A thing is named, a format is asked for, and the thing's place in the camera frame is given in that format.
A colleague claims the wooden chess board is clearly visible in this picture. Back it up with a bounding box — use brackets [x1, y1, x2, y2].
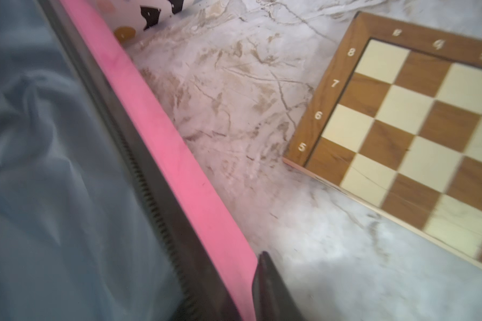
[283, 12, 482, 269]

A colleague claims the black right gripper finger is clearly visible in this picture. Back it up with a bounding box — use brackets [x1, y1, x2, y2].
[252, 251, 305, 321]

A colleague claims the pink hard-shell kids suitcase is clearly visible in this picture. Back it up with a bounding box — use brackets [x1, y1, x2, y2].
[0, 1, 257, 320]

